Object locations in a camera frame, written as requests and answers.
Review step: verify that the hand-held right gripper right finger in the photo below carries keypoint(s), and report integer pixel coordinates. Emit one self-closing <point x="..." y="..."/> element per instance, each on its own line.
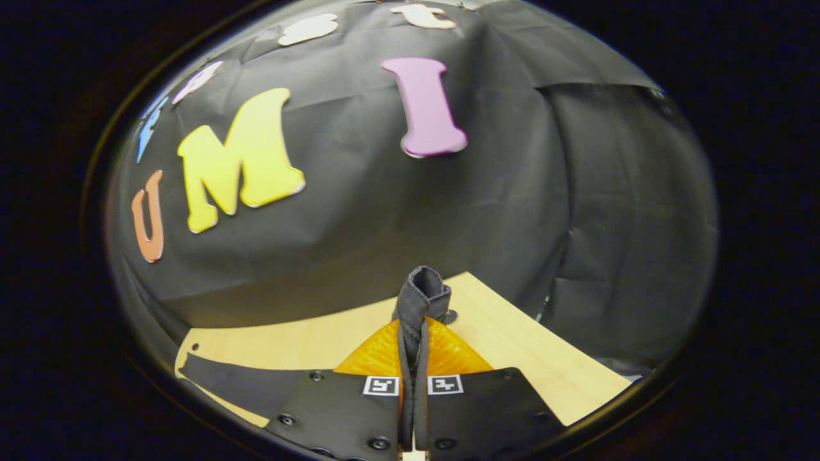
<point x="480" y="416"/>

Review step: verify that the black backdrop cloth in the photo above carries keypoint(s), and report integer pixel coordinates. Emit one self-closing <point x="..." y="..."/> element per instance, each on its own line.
<point x="384" y="224"/>

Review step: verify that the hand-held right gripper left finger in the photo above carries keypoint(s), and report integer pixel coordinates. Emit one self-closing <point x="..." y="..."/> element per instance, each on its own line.
<point x="346" y="416"/>

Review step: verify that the dark jeans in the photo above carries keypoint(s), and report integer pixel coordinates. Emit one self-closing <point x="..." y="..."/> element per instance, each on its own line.
<point x="423" y="294"/>

